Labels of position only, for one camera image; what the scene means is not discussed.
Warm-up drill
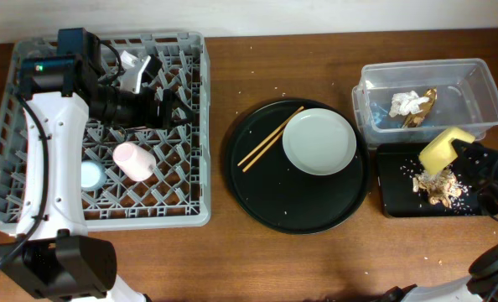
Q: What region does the yellow bowl with food scraps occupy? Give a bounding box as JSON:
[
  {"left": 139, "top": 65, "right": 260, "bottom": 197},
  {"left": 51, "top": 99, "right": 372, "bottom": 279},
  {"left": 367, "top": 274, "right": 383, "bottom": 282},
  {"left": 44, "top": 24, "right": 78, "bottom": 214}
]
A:
[{"left": 418, "top": 127, "right": 475, "bottom": 175}]

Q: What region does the gold snack wrapper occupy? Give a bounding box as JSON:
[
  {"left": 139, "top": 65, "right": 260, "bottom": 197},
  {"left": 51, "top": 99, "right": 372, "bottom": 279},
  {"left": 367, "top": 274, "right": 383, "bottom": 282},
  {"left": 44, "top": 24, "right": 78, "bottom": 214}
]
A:
[{"left": 402, "top": 88, "right": 437, "bottom": 128}]

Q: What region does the pink plastic cup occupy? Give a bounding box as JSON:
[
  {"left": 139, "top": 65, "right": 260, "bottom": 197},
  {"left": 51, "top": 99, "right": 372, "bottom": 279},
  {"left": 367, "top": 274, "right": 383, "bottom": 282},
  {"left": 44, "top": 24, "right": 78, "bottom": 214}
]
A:
[{"left": 113, "top": 142, "right": 156, "bottom": 182}]

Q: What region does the white tissue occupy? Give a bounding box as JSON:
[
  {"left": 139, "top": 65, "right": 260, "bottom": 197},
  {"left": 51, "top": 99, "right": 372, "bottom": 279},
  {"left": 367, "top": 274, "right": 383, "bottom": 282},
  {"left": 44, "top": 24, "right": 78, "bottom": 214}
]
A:
[{"left": 389, "top": 91, "right": 428, "bottom": 117}]

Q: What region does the blue plastic cup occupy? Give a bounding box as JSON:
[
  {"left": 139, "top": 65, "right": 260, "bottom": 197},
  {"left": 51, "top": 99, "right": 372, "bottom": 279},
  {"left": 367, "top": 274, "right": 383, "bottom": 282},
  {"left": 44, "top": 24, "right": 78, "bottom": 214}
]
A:
[{"left": 80, "top": 160, "right": 107, "bottom": 191}]

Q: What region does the wooden chopstick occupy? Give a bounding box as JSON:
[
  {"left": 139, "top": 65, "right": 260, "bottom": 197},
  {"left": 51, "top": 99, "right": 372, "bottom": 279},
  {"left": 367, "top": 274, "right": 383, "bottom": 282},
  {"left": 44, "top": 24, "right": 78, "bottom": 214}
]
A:
[
  {"left": 242, "top": 130, "right": 284, "bottom": 173},
  {"left": 237, "top": 106, "right": 304, "bottom": 170}
]

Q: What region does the grey round plate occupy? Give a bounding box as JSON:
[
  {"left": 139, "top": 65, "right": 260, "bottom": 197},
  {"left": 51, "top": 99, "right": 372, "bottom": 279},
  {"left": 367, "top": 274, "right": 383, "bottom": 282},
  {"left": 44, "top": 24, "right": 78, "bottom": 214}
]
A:
[{"left": 282, "top": 108, "right": 357, "bottom": 176}]

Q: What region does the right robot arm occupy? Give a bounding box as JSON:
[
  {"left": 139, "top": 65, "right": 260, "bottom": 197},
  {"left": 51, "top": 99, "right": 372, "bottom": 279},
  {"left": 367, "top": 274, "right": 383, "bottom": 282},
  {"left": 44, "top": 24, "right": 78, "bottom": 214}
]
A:
[{"left": 378, "top": 130, "right": 498, "bottom": 302}]

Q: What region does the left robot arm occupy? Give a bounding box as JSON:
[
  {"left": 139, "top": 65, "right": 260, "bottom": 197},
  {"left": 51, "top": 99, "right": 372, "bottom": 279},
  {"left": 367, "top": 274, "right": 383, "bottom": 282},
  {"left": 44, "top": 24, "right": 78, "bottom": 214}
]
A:
[{"left": 0, "top": 28, "right": 195, "bottom": 301}]

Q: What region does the grey plastic dishwasher rack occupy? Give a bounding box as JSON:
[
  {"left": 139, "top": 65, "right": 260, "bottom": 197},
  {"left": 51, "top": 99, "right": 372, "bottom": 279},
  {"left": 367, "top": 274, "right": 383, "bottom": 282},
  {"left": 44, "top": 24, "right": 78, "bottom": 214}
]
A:
[{"left": 0, "top": 32, "right": 211, "bottom": 235}]

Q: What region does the pile of food scraps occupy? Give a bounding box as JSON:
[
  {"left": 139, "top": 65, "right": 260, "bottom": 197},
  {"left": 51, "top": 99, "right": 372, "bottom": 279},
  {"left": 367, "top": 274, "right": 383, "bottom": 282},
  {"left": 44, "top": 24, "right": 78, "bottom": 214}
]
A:
[{"left": 412, "top": 169, "right": 464, "bottom": 208}]

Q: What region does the black rectangular tray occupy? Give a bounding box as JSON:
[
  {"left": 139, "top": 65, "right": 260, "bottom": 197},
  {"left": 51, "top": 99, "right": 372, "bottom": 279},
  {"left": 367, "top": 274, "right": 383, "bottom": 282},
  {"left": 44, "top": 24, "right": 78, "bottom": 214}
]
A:
[{"left": 376, "top": 143, "right": 498, "bottom": 218}]

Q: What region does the clear plastic bin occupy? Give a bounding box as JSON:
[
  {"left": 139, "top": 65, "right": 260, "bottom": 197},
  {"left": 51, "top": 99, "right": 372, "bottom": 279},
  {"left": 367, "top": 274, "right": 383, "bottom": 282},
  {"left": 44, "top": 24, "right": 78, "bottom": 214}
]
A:
[{"left": 352, "top": 59, "right": 498, "bottom": 149}]

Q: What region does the round black tray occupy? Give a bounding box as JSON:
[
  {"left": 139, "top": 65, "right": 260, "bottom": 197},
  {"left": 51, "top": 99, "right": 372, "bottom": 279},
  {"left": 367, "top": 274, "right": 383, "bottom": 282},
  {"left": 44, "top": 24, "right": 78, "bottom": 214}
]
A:
[{"left": 222, "top": 98, "right": 370, "bottom": 234}]

